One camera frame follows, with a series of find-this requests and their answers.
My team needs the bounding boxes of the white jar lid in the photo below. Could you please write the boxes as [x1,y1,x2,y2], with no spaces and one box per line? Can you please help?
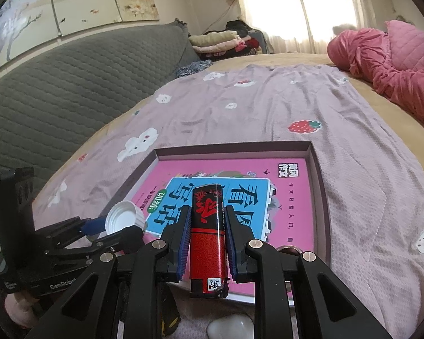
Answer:
[105,201,146,235]

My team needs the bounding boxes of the red and black lighter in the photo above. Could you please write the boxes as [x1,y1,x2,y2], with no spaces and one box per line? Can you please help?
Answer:
[188,184,230,299]

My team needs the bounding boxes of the white earbuds case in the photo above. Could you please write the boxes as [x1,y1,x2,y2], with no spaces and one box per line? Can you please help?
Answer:
[207,314,255,339]

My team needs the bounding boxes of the dark floral cloth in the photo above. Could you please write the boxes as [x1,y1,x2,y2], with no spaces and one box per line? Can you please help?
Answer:
[177,60,213,78]

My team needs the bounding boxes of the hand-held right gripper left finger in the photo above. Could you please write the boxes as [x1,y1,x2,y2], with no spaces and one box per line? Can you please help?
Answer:
[25,205,193,339]

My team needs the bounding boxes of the grey cardboard box tray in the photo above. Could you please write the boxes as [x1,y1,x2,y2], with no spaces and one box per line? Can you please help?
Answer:
[108,140,333,306]

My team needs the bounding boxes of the black and yellow wristwatch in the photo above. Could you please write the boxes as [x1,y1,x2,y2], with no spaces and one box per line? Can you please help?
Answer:
[155,282,181,338]

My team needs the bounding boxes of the pink book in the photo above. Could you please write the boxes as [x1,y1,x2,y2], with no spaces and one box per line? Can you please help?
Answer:
[138,158,311,295]

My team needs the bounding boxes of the flower painted wall panels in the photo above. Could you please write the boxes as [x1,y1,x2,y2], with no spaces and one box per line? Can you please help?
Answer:
[0,0,163,78]

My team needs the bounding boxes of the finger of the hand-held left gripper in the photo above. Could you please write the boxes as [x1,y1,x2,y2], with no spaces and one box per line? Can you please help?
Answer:
[44,226,144,265]
[33,215,108,251]

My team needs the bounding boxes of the white curtain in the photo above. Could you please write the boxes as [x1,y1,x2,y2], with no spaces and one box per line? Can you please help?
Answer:
[233,0,386,55]

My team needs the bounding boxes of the purple printed bedsheet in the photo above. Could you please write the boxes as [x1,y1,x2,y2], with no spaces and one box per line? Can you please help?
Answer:
[32,62,424,339]

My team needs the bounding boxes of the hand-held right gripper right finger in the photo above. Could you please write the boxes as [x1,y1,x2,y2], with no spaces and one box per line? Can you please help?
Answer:
[224,205,393,339]

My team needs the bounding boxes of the pink quilt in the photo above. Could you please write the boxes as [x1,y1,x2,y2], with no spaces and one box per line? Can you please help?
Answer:
[327,19,424,138]

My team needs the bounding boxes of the grey quilted headboard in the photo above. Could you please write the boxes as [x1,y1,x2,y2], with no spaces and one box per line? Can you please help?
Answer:
[0,21,202,216]

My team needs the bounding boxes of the pile of folded clothes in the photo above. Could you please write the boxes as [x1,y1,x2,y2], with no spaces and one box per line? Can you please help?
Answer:
[188,20,269,60]

